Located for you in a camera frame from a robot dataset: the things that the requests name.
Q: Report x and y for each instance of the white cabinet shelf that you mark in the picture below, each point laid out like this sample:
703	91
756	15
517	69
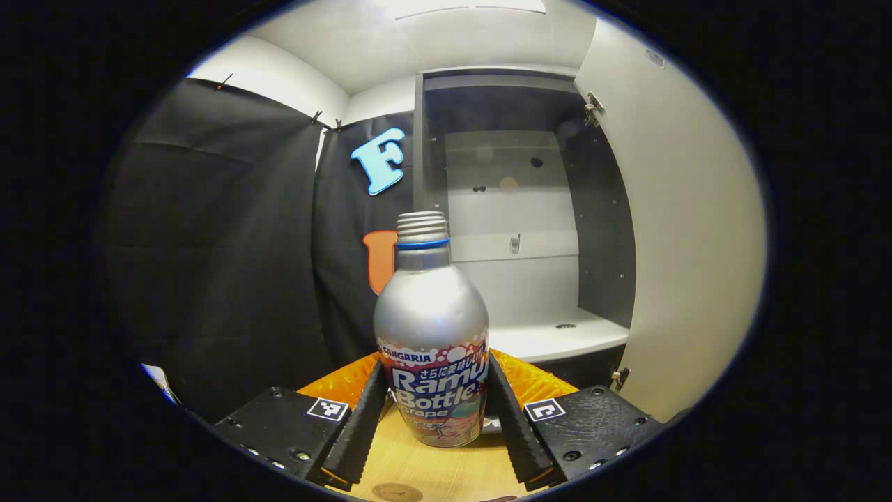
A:
550	341

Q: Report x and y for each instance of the silver bottle with printed label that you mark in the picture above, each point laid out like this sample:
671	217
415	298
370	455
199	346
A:
428	321

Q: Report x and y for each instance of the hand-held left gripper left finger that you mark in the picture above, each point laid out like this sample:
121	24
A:
359	439

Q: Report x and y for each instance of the beige cabinet door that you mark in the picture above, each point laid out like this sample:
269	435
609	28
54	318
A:
683	244

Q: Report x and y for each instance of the round brown coaster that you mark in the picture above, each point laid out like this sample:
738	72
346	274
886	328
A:
397	493

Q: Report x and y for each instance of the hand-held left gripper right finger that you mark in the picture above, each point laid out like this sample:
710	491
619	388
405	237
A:
512	432

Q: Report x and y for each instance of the black backdrop cloth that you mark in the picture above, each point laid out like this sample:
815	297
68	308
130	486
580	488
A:
209	279

